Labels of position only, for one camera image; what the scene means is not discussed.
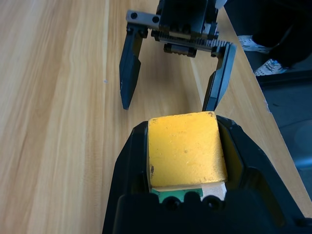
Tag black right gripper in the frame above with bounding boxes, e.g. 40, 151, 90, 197
118, 0, 237, 113

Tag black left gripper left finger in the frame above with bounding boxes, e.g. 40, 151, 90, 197
111, 121, 152, 198

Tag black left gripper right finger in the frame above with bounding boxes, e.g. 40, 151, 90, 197
215, 116, 305, 220

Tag green wooden block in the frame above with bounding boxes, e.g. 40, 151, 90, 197
152, 189, 204, 203

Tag yellow wooden block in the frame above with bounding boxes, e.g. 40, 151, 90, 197
148, 111, 229, 190

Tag white mesh sneaker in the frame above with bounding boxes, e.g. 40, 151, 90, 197
237, 35, 273, 54
253, 58, 289, 77

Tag person black trouser legs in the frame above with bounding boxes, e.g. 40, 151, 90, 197
224, 0, 312, 69

